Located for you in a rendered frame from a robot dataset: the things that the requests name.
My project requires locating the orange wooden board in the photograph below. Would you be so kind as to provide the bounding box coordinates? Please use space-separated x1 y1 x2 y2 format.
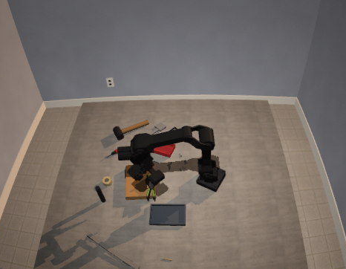
125 165 150 200

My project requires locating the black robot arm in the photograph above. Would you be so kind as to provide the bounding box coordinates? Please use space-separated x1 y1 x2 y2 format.
117 125 218 182

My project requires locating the red open tray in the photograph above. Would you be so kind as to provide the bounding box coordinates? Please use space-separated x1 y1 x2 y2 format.
154 144 175 158

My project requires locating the black mallet with wooden handle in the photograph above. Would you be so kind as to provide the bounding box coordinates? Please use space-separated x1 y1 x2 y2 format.
113 120 149 140

